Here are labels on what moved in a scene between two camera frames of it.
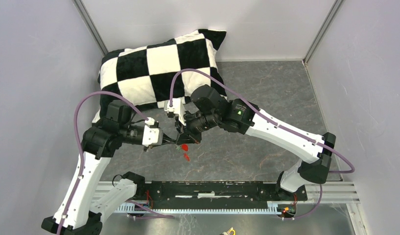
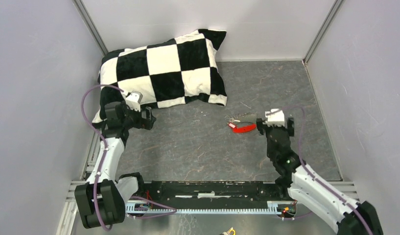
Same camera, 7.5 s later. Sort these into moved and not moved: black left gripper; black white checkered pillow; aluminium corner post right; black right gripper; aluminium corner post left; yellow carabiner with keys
Moved: black left gripper; black right gripper
Not moved: aluminium corner post right; black white checkered pillow; aluminium corner post left; yellow carabiner with keys
